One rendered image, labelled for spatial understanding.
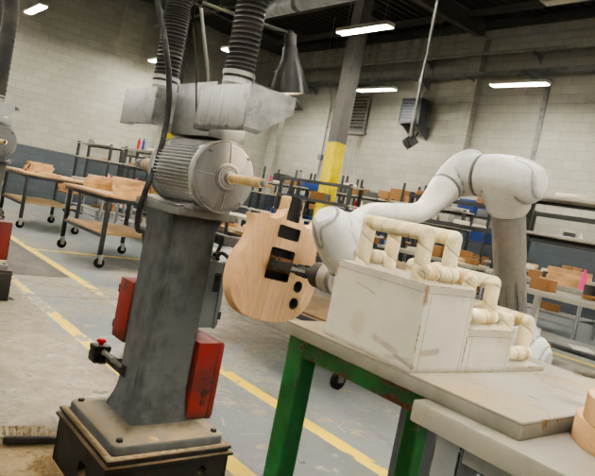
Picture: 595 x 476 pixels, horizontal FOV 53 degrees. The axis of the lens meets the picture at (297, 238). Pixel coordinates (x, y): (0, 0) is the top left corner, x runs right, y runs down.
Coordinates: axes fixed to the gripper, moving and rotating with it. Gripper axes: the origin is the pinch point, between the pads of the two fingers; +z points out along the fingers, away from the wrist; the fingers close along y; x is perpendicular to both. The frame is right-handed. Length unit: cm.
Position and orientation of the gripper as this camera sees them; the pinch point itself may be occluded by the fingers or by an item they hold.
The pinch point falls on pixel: (280, 264)
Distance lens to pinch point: 187.8
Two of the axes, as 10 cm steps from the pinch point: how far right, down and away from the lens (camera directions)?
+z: -6.5, -1.4, 7.4
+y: 7.1, 2.2, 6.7
